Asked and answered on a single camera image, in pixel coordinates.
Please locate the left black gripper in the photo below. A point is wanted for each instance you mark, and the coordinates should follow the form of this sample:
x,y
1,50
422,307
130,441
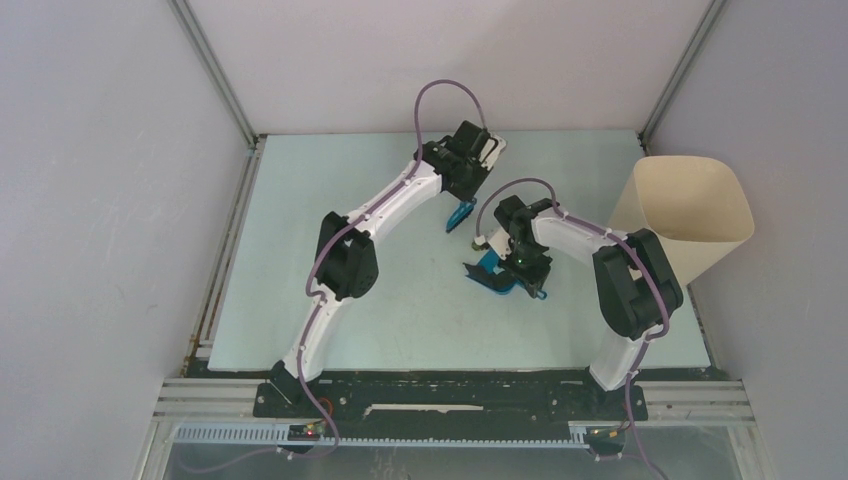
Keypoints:
x,y
482,175

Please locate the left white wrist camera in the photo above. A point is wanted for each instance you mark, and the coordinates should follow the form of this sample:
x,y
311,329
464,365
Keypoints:
x,y
492,150

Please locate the white cable duct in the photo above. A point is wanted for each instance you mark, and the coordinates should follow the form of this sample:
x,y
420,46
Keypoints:
x,y
297,435

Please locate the cream waste bin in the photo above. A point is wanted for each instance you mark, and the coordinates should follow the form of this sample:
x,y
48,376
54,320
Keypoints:
x,y
695,205

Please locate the aluminium frame post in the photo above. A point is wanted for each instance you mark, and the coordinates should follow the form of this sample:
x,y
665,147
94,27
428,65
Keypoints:
x,y
191,25
691,52

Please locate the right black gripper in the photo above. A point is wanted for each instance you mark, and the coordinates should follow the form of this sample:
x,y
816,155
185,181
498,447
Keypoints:
x,y
535,279

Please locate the blue dustpan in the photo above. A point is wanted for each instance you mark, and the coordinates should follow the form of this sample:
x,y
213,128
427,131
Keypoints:
x,y
517,270

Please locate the left aluminium frame post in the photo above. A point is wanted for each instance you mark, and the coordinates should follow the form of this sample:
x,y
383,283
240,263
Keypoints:
x,y
191,25

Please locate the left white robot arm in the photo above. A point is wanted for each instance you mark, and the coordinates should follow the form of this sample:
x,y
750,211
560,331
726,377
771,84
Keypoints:
x,y
346,265

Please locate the right aluminium frame post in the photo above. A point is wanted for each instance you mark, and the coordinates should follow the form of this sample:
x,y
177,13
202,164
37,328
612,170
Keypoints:
x,y
691,52

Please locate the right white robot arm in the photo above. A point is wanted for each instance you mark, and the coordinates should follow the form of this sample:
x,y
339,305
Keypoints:
x,y
636,286

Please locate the long black paper scrap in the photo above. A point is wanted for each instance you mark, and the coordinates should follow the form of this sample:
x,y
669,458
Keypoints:
x,y
501,282

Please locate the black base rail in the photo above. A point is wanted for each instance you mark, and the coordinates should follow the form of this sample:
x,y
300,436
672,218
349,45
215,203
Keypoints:
x,y
453,404

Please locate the blue hand brush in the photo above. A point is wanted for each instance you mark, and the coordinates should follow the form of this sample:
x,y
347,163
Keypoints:
x,y
460,214

